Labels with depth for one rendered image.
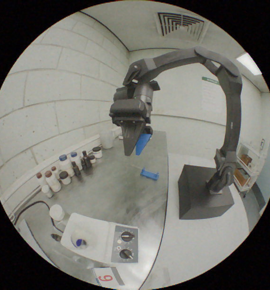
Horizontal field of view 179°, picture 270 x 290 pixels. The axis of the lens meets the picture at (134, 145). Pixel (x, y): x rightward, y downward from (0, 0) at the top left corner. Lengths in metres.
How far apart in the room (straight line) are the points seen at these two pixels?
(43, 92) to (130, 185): 0.73
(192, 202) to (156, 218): 0.14
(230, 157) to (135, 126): 0.26
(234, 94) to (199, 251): 0.45
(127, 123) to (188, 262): 0.44
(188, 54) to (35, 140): 0.73
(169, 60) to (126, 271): 0.57
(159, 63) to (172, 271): 0.57
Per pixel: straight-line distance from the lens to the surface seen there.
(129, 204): 0.37
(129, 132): 0.17
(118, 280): 0.36
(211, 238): 0.43
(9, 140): 0.62
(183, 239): 0.37
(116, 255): 0.28
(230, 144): 0.28
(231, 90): 0.26
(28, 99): 0.63
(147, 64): 0.26
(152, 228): 0.34
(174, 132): 1.51
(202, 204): 0.32
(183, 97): 1.52
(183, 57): 0.26
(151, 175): 0.47
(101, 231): 0.26
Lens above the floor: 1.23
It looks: 23 degrees down
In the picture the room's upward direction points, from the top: straight up
